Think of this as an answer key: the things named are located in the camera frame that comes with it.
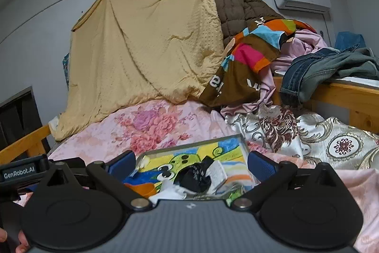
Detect white grey cloth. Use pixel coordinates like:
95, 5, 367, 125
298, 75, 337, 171
206, 161, 228, 195

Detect black sock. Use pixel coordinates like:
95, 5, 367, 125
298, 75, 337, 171
173, 156, 214, 193

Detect striped pastel towel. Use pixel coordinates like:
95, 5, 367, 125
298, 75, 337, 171
222, 161, 256, 186

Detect person's left hand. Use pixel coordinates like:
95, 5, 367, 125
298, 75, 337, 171
0, 229, 30, 253

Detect orange plastic container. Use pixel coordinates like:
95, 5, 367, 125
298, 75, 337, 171
125, 183, 157, 198

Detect grey box with cartoon towel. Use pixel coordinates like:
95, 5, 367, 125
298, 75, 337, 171
123, 135, 254, 201

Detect white gold patterned quilt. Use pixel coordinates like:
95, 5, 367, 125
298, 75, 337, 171
224, 105, 378, 170

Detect pink floral bed quilt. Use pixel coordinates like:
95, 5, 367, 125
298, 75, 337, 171
50, 100, 378, 252

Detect colourful patchwork brown garment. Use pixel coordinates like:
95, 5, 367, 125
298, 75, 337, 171
199, 16, 317, 107

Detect blue denim jeans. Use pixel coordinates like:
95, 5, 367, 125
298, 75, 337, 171
280, 47, 378, 107

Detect pale pink garment pile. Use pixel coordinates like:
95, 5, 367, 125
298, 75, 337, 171
220, 29, 328, 118

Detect tan hanging blanket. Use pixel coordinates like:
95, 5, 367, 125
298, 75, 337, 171
51, 0, 224, 141

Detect blue cloth behind jeans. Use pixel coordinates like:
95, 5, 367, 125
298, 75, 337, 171
334, 32, 366, 51

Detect brown quilted jacket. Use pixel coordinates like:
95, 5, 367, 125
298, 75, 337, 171
215, 0, 283, 47

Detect wooden bed rail left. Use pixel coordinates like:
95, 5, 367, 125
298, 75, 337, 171
0, 124, 51, 164

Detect wooden bed rail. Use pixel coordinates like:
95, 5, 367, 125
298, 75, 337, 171
0, 124, 51, 164
272, 74, 379, 135

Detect dark doorway frame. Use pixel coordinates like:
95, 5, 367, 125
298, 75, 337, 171
0, 86, 42, 150

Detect wooden bed rail right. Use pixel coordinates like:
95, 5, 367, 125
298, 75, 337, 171
272, 74, 379, 135

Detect teal wall poster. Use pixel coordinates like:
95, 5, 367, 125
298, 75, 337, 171
62, 53, 69, 87

